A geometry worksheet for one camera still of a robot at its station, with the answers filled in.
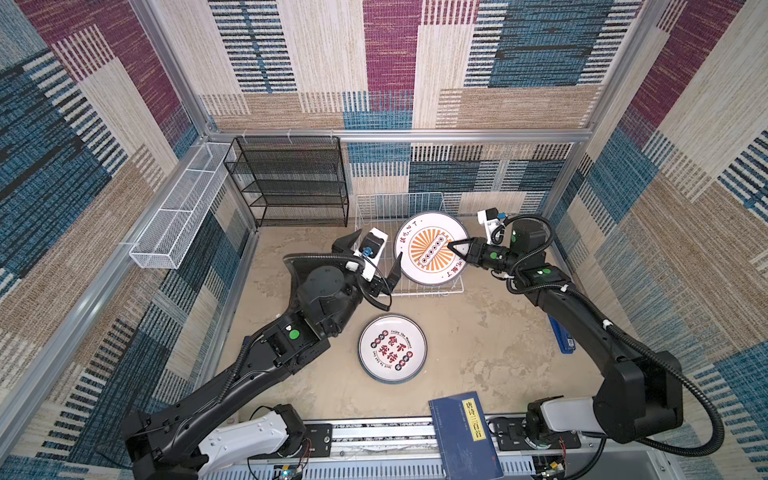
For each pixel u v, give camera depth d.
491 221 0.72
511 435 0.73
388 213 1.19
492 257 0.69
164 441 0.39
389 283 0.57
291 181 1.11
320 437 0.73
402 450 0.73
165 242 0.92
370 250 0.48
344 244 0.55
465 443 0.72
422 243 0.79
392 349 0.87
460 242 0.76
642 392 0.41
